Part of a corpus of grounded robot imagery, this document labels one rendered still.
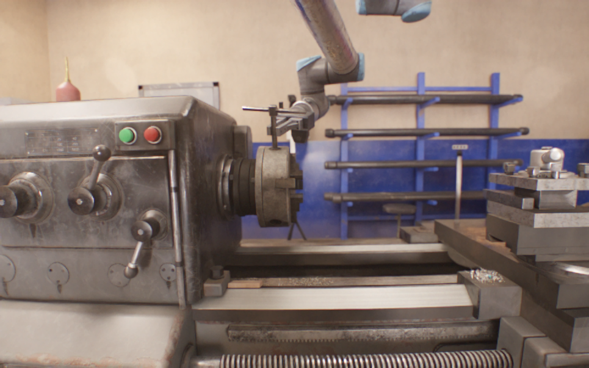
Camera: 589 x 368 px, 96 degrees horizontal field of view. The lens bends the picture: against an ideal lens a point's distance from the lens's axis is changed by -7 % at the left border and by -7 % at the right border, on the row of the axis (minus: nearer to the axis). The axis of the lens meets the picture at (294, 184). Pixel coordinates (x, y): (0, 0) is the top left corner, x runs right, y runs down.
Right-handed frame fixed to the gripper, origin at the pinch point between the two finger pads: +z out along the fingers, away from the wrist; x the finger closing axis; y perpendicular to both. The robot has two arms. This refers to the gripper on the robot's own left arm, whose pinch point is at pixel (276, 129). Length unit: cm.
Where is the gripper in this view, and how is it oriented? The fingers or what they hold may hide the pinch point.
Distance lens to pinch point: 84.6
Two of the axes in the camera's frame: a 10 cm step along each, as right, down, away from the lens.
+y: -0.4, -8.8, -4.7
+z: -4.4, 4.3, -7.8
